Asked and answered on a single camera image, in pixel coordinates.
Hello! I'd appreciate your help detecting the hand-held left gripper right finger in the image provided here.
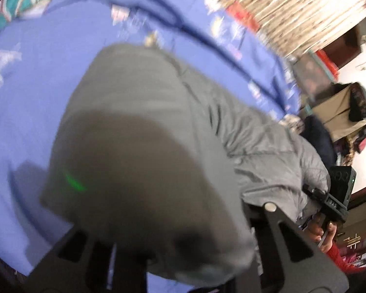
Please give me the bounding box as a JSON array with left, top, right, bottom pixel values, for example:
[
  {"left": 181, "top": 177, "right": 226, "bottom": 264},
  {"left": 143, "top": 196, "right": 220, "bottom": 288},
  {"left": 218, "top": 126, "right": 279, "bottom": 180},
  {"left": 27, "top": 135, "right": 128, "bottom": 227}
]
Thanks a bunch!
[{"left": 246, "top": 201, "right": 350, "bottom": 293}]

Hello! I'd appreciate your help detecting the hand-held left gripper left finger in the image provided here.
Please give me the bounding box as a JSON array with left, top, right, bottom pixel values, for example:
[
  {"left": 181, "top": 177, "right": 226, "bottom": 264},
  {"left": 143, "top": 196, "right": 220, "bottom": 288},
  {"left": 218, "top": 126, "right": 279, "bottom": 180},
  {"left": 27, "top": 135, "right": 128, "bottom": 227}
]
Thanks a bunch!
[{"left": 26, "top": 222, "right": 148, "bottom": 293}]

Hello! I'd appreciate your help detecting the grey padded jacket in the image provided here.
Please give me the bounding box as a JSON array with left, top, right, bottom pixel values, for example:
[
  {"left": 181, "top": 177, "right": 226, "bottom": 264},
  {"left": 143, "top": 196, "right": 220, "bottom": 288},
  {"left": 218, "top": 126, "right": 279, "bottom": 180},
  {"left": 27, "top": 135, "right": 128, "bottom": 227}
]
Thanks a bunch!
[{"left": 40, "top": 43, "right": 331, "bottom": 284}]

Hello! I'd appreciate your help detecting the person's right forearm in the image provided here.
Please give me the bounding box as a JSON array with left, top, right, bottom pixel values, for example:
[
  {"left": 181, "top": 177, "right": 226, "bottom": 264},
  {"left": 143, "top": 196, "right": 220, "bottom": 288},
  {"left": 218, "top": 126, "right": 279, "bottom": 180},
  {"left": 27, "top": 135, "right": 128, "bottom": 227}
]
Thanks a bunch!
[{"left": 322, "top": 241, "right": 365, "bottom": 275}]

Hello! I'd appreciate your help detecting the person's right hand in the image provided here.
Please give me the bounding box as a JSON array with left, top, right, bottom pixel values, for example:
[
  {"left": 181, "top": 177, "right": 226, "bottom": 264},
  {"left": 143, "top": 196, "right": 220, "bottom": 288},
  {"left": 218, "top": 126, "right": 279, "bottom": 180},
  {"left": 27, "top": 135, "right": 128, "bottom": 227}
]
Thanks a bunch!
[{"left": 305, "top": 213, "right": 339, "bottom": 253}]

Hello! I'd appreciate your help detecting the dark navy cloth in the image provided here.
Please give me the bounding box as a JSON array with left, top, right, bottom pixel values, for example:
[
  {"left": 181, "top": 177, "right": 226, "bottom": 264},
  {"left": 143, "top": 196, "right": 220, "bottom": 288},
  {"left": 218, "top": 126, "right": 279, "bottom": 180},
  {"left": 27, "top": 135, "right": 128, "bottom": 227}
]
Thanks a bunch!
[{"left": 300, "top": 115, "right": 337, "bottom": 167}]

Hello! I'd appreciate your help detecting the clear plastic storage container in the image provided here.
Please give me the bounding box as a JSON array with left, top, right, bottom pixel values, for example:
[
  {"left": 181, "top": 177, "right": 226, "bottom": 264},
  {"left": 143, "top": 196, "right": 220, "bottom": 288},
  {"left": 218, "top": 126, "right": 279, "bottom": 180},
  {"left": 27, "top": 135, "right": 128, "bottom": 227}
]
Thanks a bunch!
[{"left": 292, "top": 52, "right": 336, "bottom": 99}]

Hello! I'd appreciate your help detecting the red folded cloth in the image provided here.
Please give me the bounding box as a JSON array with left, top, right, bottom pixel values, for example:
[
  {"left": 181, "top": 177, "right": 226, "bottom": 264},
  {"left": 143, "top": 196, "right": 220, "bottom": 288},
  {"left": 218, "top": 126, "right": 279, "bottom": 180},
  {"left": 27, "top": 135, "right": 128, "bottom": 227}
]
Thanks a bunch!
[{"left": 315, "top": 50, "right": 340, "bottom": 78}]

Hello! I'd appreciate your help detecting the blue printed bedsheet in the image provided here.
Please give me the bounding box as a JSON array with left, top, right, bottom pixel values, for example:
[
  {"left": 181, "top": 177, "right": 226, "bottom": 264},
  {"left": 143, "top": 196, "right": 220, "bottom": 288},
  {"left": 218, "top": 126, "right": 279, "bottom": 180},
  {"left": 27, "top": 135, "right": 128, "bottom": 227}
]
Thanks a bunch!
[{"left": 0, "top": 0, "right": 302, "bottom": 293}]

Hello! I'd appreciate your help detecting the beige patterned curtain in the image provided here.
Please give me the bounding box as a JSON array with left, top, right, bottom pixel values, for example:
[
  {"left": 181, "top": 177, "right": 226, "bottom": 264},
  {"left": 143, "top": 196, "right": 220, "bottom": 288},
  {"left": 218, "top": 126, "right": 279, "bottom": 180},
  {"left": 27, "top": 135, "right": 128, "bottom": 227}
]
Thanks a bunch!
[{"left": 183, "top": 0, "right": 366, "bottom": 58}]

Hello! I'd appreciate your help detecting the patchwork quilt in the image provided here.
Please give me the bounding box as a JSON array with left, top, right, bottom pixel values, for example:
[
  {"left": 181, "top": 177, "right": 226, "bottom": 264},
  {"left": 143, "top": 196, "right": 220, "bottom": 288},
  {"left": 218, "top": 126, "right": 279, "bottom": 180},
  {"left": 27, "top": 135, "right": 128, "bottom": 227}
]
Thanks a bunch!
[{"left": 0, "top": 0, "right": 64, "bottom": 42}]

